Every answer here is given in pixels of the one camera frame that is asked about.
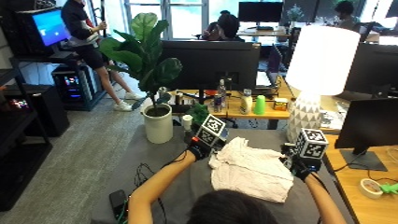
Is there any person's left hand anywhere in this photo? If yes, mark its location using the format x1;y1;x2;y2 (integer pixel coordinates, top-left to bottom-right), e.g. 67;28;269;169
183;130;231;161

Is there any person's right hand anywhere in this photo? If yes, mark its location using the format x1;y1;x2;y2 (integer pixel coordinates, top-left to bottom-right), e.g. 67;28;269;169
280;143;324;182

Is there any white cloth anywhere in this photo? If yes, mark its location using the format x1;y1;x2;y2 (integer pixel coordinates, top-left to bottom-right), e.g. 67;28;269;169
208;136;296;204

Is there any white left marker cube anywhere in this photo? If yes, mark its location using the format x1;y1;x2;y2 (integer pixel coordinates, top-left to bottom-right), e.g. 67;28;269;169
195;113;229;147

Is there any white marker cube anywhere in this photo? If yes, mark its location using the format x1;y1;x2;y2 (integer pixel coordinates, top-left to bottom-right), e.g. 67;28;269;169
295;127;332;160
195;113;229;147

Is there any white right marker cube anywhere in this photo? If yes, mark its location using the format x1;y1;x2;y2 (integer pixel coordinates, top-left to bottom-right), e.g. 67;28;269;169
295;127;332;160

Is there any small white cup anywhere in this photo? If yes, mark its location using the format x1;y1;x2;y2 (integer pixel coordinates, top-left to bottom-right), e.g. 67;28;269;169
180;114;196;132

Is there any small green artificial plant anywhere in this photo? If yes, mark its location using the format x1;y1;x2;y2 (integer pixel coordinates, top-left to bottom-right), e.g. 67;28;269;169
188;102;212;129

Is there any dark drink can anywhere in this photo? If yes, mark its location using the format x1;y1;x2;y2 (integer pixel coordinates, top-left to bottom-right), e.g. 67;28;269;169
212;92;224;114

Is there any green plastic cup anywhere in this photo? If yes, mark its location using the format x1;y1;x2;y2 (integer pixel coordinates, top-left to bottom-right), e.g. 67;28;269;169
253;94;268;116

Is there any white plant pot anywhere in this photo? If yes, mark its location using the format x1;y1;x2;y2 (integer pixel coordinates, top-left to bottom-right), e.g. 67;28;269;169
142;103;176;145

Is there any clear water bottle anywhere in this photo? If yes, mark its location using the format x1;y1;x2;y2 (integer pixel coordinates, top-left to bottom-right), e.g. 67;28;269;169
216;77;229;108

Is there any the person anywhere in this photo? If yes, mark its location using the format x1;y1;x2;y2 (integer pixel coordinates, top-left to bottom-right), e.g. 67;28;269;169
186;189;280;224

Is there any black monitor with flat stand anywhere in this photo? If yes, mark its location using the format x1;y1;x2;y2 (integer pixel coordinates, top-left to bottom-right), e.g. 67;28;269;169
333;97;398;173

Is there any white tape roll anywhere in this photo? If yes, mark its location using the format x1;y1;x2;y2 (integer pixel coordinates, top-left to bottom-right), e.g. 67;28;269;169
359;177;387;201

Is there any light wooden desk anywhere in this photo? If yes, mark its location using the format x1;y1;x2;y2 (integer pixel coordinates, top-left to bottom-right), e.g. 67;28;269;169
323;133;398;224

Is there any wide black monitor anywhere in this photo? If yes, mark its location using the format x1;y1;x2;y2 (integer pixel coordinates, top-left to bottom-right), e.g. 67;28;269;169
159;39;263;105

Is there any green plastic object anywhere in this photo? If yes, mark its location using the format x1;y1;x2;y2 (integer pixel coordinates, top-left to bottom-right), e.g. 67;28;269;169
379;182;398;196

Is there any white table lamp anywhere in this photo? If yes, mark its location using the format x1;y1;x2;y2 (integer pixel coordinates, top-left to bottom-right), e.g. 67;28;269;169
284;24;363;145

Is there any black phone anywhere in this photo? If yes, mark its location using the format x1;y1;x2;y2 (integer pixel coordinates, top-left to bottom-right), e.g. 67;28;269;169
107;189;131;222

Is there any green large-leaf plant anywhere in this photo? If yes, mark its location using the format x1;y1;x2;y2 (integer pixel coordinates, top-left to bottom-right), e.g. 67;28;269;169
98;12;184;117

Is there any computer tower with lights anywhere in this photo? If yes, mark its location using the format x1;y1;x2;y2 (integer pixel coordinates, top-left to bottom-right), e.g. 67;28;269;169
51;63;108;112

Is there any black cabinet box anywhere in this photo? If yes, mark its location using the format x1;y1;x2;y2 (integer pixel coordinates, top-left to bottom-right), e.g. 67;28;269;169
3;83;72;138

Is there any black background monitor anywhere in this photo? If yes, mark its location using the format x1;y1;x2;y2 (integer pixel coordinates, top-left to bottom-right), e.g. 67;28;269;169
237;1;285;23

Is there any black shelf rack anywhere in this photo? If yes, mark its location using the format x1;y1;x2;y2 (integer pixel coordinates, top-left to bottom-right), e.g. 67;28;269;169
0;55;56;213

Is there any monitor with blue screen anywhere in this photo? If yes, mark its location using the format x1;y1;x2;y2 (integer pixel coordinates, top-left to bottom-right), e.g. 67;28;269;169
15;7;72;58

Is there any black monitor cable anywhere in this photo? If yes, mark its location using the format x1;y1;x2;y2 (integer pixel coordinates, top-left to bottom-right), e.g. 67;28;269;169
332;148;398;185

